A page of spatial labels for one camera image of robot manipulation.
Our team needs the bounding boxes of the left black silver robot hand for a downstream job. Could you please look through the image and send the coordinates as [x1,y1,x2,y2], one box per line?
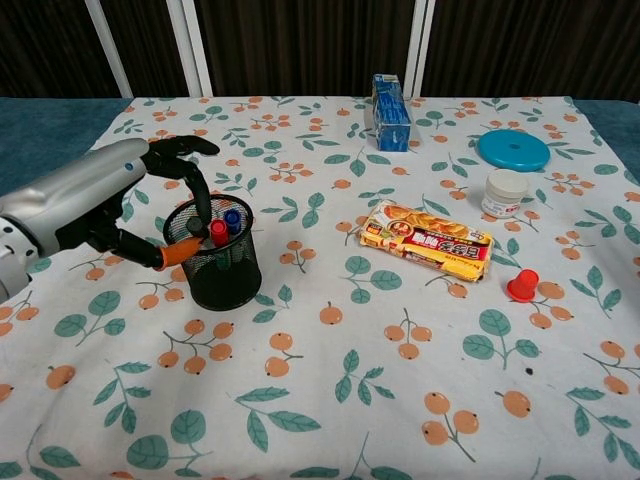
[0,135,221,272]

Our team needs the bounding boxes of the black mesh pen holder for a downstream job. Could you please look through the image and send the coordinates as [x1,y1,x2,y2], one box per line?
[162,196,263,312]

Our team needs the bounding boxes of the floral print tablecloth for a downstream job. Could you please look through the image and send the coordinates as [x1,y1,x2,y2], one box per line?
[0,94,640,480]

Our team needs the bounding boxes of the blue carton box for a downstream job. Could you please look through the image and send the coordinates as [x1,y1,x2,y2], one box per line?
[370,73,414,153]

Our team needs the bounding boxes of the yellow snack package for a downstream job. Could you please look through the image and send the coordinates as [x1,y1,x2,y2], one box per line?
[357,198,495,283]

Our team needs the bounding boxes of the small white jar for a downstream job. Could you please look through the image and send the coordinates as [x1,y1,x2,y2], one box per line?
[482,168,530,220]

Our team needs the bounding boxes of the blue round plastic lid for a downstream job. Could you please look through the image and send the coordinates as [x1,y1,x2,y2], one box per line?
[476,128,552,173]

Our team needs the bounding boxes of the small red bottle cap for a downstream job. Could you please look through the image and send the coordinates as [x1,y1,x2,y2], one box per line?
[506,268,540,303]

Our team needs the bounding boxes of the white metal frame post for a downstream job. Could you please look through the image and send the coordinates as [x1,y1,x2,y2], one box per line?
[166,0,215,97]
[403,0,437,97]
[83,0,134,99]

